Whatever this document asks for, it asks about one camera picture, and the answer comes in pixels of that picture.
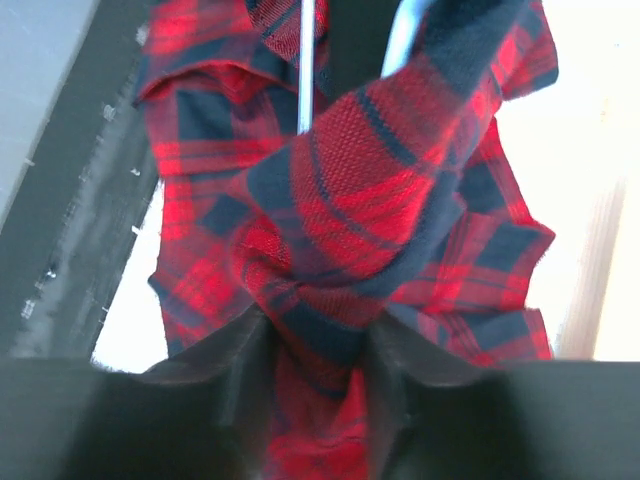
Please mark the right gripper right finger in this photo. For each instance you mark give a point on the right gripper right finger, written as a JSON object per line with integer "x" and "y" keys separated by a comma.
{"x": 433, "y": 415}

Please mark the blue wire hanger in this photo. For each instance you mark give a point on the blue wire hanger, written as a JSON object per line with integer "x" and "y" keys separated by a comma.
{"x": 403, "y": 31}

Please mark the red plaid skirt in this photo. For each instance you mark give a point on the red plaid skirt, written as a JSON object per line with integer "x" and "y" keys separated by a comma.
{"x": 399, "y": 198}

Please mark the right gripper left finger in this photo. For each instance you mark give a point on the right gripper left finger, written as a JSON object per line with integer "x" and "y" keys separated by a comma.
{"x": 202, "y": 414}

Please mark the wooden clothes rack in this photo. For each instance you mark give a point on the wooden clothes rack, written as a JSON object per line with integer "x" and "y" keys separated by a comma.
{"x": 578, "y": 334}

